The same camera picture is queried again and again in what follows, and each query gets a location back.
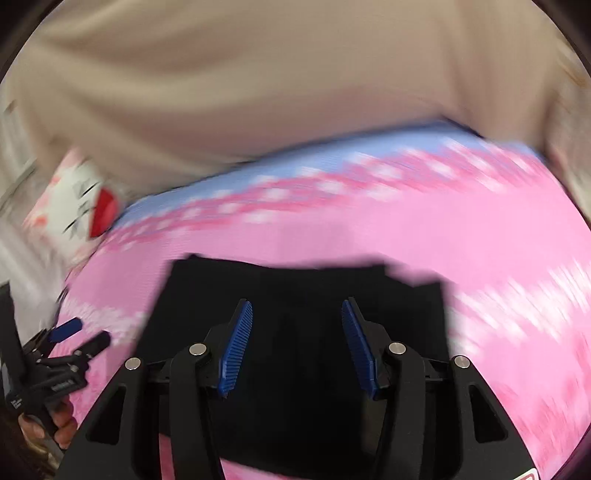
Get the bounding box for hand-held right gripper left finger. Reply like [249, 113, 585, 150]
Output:
[54, 298, 254, 480]

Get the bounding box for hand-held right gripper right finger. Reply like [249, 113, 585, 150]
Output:
[341, 296, 535, 480]

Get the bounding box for white cartoon face pillow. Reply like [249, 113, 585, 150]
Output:
[22, 148, 122, 269]

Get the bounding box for black pants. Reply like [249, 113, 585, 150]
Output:
[139, 252, 456, 479]

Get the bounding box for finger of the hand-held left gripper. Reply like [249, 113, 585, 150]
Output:
[47, 317, 84, 343]
[73, 331, 112, 360]

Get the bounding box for person's left hand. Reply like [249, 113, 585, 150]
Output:
[19, 396, 78, 452]

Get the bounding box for pale floral quilt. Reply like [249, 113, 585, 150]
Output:
[542, 41, 591, 210]

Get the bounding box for pink rose print bedsheet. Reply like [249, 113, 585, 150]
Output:
[48, 117, 591, 480]

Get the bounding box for beige curtain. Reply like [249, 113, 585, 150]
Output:
[0, 0, 591, 199]

